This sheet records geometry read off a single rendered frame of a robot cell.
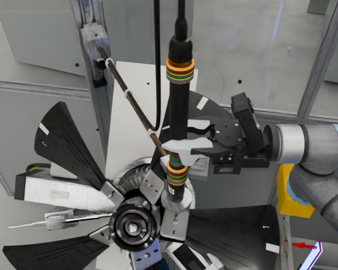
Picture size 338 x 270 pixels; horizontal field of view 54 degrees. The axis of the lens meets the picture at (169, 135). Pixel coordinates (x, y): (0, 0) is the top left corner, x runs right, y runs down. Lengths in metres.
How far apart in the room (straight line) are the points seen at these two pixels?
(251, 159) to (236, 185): 1.20
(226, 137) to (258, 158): 0.09
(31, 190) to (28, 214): 1.38
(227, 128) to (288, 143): 0.11
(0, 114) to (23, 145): 0.23
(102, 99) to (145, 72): 0.37
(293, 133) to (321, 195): 0.14
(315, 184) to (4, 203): 2.19
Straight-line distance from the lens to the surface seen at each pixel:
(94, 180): 0.87
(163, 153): 0.73
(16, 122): 1.94
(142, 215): 0.81
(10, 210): 2.53
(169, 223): 0.85
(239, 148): 0.60
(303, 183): 0.73
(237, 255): 0.85
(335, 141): 0.66
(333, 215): 0.71
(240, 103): 0.56
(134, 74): 1.06
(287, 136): 0.63
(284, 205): 1.13
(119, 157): 1.08
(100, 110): 1.41
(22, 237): 2.38
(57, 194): 1.05
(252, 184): 1.83
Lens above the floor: 1.93
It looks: 44 degrees down
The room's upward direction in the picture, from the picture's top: straight up
